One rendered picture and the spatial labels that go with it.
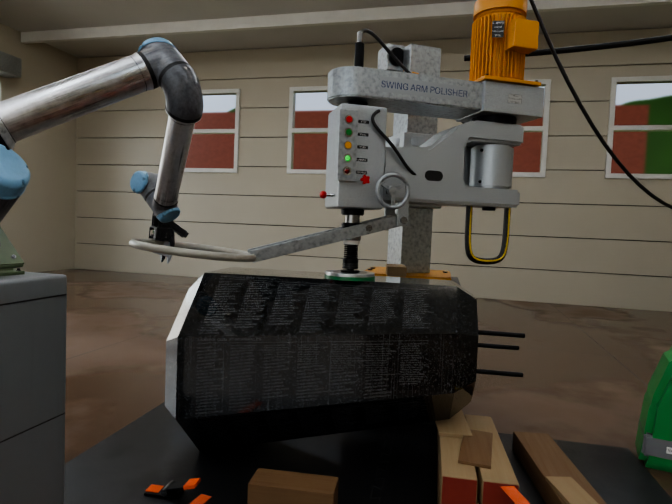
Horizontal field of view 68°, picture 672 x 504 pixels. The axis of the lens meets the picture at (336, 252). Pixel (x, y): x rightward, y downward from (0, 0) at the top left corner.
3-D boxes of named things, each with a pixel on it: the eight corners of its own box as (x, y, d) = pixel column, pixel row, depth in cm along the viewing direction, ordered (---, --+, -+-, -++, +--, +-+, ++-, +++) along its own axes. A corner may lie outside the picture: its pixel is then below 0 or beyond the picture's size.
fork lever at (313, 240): (395, 223, 231) (393, 213, 231) (412, 224, 213) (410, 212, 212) (249, 260, 215) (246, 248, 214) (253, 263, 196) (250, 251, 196)
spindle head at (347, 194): (398, 218, 233) (403, 120, 231) (418, 217, 212) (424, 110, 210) (323, 214, 224) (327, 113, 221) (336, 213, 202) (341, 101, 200)
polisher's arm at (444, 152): (494, 230, 246) (499, 129, 243) (523, 231, 223) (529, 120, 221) (350, 224, 226) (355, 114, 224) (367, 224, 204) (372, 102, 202)
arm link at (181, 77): (217, 86, 154) (182, 220, 204) (196, 60, 158) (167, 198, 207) (183, 91, 147) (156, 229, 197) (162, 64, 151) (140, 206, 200)
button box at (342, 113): (353, 182, 205) (356, 111, 203) (355, 181, 202) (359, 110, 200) (335, 180, 202) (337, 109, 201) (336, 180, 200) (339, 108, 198)
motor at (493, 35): (504, 100, 247) (509, 17, 245) (546, 84, 217) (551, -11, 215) (453, 94, 240) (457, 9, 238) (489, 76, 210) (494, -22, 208)
